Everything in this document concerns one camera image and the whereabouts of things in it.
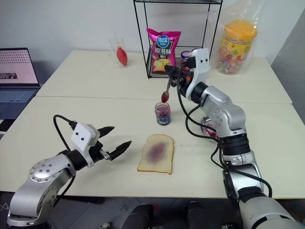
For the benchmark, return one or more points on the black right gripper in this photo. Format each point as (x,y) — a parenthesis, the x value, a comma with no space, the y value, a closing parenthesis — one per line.
(184,82)

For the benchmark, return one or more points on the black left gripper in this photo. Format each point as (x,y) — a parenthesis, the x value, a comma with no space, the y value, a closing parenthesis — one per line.
(97,151)

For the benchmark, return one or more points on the metal spoon with jam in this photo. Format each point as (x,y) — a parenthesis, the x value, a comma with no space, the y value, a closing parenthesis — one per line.
(164,97)

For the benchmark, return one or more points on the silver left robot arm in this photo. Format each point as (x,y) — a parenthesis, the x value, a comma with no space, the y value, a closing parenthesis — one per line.
(43,171)

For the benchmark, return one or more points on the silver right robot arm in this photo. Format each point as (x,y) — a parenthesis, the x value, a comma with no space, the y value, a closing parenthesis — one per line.
(228,105)

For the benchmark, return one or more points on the glass jar of purple jam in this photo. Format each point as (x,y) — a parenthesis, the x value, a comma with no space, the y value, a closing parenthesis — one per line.
(163,114)

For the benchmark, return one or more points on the bread slice with jam stain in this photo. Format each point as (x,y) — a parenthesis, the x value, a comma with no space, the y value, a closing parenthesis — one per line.
(157,153)

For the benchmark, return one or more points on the jam-smeared jar lid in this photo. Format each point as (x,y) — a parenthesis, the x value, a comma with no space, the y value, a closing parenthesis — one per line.
(207,128)

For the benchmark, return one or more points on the small jar with blue lid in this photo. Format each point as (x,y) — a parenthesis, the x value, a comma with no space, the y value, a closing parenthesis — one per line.
(184,55)

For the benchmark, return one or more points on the pink potato chips bag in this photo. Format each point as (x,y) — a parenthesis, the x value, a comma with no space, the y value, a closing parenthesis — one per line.
(164,51)

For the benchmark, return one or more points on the clear drinking glass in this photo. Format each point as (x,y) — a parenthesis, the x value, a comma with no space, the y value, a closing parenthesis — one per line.
(114,53)

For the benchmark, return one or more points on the candy jar in plastic bag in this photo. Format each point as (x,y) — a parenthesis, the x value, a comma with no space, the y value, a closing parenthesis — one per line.
(215,26)

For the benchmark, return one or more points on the candy jar with orange lid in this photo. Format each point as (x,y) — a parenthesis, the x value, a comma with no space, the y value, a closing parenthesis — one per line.
(234,51)

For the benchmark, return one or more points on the dark rounded shape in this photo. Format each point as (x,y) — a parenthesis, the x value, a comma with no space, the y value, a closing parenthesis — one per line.
(140,217)
(200,215)

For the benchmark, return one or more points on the open laptop with pink screen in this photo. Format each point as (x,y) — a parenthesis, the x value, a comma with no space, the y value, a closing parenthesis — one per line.
(16,71)

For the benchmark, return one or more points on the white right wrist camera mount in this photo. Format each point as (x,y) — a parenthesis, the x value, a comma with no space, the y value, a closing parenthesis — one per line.
(202,69)

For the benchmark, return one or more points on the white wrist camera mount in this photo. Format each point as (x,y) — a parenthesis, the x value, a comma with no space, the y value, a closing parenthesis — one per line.
(82,136)
(202,69)

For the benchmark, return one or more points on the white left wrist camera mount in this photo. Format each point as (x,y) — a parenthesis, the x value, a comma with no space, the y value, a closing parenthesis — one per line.
(82,136)

